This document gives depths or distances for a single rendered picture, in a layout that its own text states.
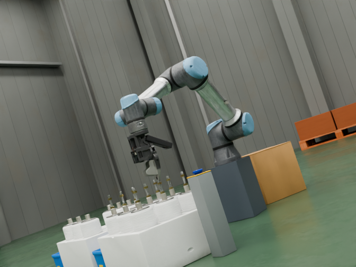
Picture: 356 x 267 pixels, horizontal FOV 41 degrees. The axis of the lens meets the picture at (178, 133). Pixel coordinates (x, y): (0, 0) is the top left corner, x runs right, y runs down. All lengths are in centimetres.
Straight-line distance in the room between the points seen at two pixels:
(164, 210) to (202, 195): 18
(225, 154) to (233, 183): 16
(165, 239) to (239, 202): 77
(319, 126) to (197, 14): 357
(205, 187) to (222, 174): 74
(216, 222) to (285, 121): 717
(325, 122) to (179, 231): 577
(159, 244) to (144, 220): 10
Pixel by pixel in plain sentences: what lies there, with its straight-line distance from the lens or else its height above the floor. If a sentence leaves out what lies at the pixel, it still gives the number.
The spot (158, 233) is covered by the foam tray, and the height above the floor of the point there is 15.
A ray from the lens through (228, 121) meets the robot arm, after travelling 243.
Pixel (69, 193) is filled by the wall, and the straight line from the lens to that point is 1071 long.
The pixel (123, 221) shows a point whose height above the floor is 22.
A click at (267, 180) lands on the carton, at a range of 279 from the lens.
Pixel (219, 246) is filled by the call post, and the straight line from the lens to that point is 180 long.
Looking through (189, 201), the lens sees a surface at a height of 22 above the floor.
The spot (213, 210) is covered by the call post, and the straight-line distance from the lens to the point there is 179.
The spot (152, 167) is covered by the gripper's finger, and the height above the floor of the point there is 39.
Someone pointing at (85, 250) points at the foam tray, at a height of 13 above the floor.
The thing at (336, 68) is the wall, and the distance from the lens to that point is 863.
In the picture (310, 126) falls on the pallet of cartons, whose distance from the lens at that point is 751.
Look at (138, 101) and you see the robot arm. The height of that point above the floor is 66.
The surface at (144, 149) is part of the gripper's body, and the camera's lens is 188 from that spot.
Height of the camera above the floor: 37
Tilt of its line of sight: 4 degrees up
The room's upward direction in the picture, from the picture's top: 18 degrees counter-clockwise
